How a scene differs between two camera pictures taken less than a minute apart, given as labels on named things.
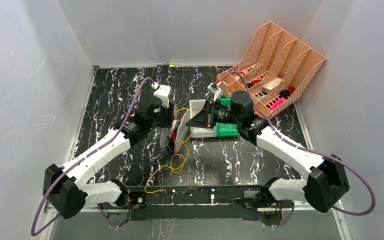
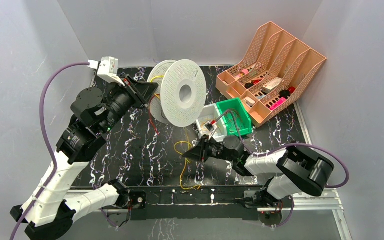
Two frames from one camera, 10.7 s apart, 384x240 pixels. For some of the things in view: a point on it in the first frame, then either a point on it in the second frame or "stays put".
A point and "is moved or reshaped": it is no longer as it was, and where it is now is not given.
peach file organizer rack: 275,64 stays put
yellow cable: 180,168 to 188,144
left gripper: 169,114 to 131,93
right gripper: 201,120 to 197,152
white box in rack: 267,88 stays put
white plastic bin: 195,106 is moved or reshaped
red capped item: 291,89 stays put
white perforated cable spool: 174,136 to 181,96
